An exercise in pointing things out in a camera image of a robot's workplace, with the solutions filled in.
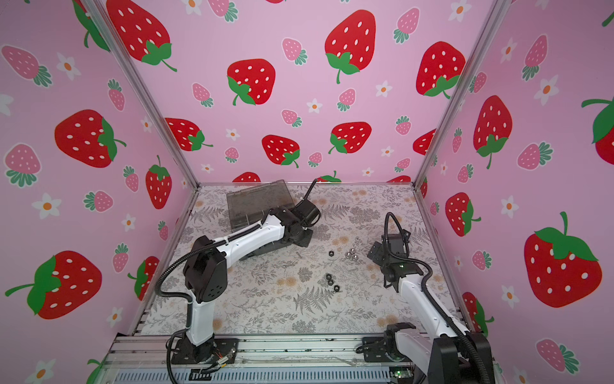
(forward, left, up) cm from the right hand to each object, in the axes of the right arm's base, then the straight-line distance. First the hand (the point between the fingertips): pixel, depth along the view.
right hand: (382, 252), depth 87 cm
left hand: (+4, +29, +1) cm, 29 cm away
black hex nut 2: (-11, +16, -9) cm, 22 cm away
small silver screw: (+1, +32, -8) cm, 33 cm away
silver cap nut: (+2, +9, -9) cm, 13 cm away
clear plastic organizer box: (+24, +60, -7) cm, 65 cm away
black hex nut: (-7, +20, -9) cm, 22 cm away
